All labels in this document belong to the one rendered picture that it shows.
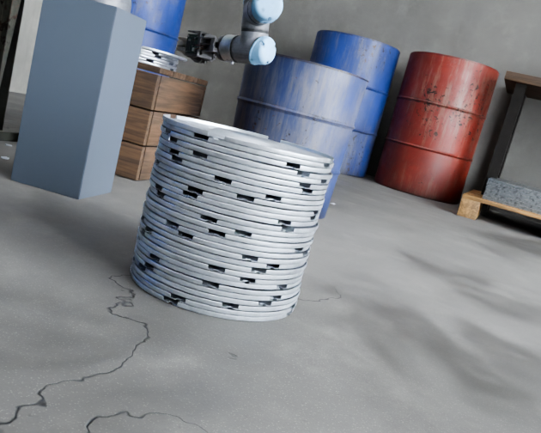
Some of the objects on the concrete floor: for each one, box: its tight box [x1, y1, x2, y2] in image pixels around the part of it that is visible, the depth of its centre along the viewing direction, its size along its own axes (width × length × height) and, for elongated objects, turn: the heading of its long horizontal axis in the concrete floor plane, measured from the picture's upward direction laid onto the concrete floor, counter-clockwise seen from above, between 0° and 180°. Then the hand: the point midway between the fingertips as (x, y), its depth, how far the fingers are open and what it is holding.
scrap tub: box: [233, 53, 369, 219], centre depth 210 cm, size 42×42×48 cm
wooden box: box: [115, 62, 208, 180], centre depth 207 cm, size 40×38×35 cm
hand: (182, 46), depth 188 cm, fingers closed
